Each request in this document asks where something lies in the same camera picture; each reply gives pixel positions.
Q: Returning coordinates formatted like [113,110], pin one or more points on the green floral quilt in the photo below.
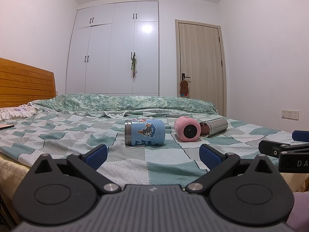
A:
[99,105]

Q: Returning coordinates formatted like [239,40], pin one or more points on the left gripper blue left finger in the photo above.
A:
[93,159]

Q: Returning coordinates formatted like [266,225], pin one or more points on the white wardrobe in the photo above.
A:
[103,41]

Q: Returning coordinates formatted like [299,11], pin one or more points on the blue cartoon cup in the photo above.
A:
[149,132]

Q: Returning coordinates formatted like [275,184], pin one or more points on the wooden door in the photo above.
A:
[200,55]

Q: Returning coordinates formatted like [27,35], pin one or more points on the wooden headboard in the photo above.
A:
[21,83]

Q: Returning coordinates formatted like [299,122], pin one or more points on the black door handle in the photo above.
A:
[184,76]

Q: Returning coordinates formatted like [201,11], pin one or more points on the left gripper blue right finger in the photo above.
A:
[218,161]

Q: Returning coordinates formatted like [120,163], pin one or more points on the wall power socket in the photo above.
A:
[290,114]

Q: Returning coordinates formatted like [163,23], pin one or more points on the pink phone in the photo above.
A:
[6,126]

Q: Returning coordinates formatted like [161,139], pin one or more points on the stainless steel cup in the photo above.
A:
[213,127]

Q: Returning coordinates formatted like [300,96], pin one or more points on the green hanging ornament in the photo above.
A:
[133,65]

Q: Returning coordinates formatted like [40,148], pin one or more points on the pink cup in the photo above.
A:
[187,129]

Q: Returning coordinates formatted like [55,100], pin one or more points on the checkered green bed sheet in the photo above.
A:
[174,162]

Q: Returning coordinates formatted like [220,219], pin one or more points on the brown plush toy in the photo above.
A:
[184,88]

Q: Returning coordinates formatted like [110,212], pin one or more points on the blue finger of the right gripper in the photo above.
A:
[300,135]
[274,149]

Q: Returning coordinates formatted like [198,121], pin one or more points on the floral pillow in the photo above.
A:
[17,112]

